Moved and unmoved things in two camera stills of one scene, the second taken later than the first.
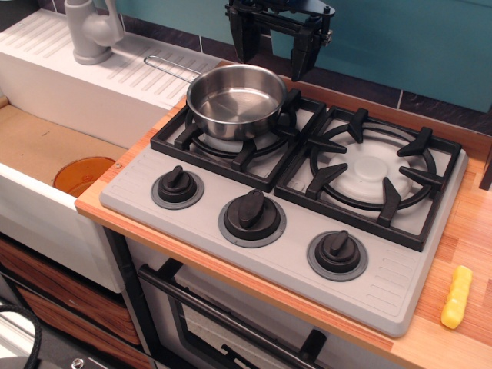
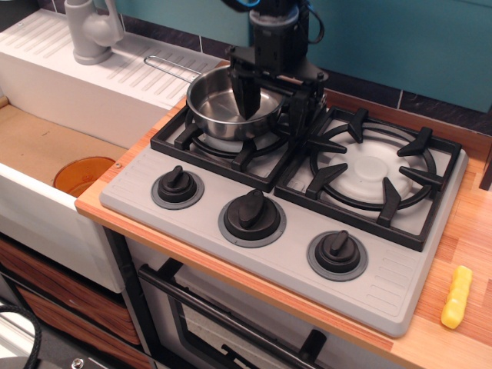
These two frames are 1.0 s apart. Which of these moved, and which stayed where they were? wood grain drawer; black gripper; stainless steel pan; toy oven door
Moved: black gripper
Stayed: toy oven door; wood grain drawer; stainless steel pan
